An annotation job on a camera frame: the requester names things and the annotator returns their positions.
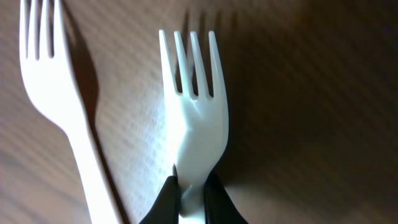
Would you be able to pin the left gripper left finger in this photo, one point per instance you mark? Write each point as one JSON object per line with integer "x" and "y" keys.
{"x": 167, "y": 204}

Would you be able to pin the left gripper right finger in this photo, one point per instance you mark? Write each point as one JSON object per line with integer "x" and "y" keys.
{"x": 219, "y": 208}

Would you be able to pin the white plastic fork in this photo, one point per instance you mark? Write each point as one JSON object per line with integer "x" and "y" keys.
{"x": 50, "y": 83}
{"x": 197, "y": 125}

